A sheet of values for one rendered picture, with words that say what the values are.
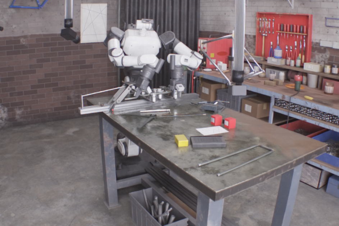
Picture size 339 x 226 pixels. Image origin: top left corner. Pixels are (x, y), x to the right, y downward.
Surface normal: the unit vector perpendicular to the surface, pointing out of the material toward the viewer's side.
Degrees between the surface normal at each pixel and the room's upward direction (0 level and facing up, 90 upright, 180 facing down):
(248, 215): 0
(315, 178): 90
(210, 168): 0
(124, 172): 45
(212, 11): 90
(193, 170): 0
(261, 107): 93
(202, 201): 90
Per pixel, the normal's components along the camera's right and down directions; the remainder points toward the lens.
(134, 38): 0.25, -0.18
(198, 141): 0.02, -0.97
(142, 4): -0.30, 0.22
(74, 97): 0.53, 0.21
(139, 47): 0.18, 0.57
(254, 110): -0.87, 0.10
